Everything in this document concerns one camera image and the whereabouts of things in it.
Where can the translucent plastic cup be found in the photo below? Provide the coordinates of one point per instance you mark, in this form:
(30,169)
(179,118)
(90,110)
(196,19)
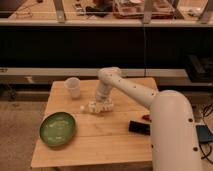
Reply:
(73,86)

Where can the black box on ledge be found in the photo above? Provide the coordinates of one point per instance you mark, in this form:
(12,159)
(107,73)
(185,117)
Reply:
(199,69)

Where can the green ceramic bowl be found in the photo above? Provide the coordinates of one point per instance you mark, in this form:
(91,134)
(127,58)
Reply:
(57,129)

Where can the wooden table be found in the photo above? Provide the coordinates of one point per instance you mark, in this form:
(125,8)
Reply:
(99,139)

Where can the small brown bar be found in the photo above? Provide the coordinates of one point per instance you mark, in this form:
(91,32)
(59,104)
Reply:
(146,117)

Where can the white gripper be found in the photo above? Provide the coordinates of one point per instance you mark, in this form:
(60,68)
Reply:
(103,100)

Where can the clear plastic bottle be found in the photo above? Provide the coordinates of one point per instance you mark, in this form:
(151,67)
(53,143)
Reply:
(96,107)

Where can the dark blue power box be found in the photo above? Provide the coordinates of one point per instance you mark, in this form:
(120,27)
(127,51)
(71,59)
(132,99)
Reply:
(204,134)

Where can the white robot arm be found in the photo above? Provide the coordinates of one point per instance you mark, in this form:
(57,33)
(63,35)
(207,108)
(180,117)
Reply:
(174,139)

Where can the black rectangular box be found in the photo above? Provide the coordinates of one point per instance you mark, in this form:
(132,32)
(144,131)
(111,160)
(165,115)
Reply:
(138,127)

